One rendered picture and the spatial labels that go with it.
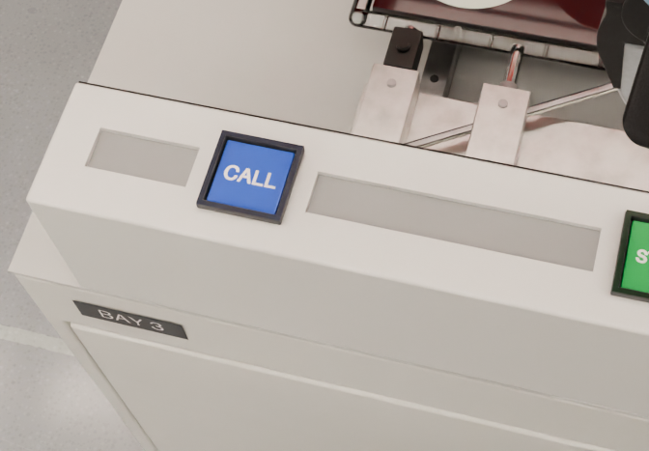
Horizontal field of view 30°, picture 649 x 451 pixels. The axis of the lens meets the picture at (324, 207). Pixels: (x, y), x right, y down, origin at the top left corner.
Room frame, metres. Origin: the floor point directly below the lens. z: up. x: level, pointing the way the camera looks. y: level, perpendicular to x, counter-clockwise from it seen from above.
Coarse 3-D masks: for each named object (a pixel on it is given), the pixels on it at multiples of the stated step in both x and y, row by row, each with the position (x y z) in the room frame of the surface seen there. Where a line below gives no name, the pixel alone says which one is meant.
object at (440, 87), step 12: (432, 48) 0.54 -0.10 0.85; (444, 48) 0.53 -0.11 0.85; (456, 48) 0.53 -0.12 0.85; (432, 60) 0.53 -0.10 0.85; (444, 60) 0.52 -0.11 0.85; (456, 60) 0.54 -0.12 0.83; (432, 72) 0.51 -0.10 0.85; (444, 72) 0.51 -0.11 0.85; (420, 84) 0.51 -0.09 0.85; (432, 84) 0.50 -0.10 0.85; (444, 84) 0.50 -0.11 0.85; (444, 96) 0.50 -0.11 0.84
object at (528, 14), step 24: (384, 0) 0.55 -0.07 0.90; (408, 0) 0.55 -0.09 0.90; (432, 0) 0.55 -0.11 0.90; (528, 0) 0.53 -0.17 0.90; (552, 0) 0.53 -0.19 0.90; (576, 0) 0.52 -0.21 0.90; (600, 0) 0.52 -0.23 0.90; (456, 24) 0.52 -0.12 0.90; (480, 24) 0.52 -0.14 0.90; (504, 24) 0.51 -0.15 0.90; (528, 24) 0.51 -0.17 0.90; (552, 24) 0.50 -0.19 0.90; (576, 24) 0.50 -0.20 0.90
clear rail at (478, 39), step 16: (368, 16) 0.54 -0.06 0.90; (384, 16) 0.54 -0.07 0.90; (400, 16) 0.53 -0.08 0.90; (432, 32) 0.52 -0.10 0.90; (448, 32) 0.51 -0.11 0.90; (464, 32) 0.51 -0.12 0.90; (480, 32) 0.51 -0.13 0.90; (496, 32) 0.51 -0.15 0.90; (480, 48) 0.50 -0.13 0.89; (496, 48) 0.49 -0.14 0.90; (512, 48) 0.49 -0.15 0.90; (528, 48) 0.49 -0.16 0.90; (544, 48) 0.48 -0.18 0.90; (560, 48) 0.48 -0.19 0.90; (576, 48) 0.48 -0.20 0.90; (576, 64) 0.47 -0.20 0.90; (592, 64) 0.47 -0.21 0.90
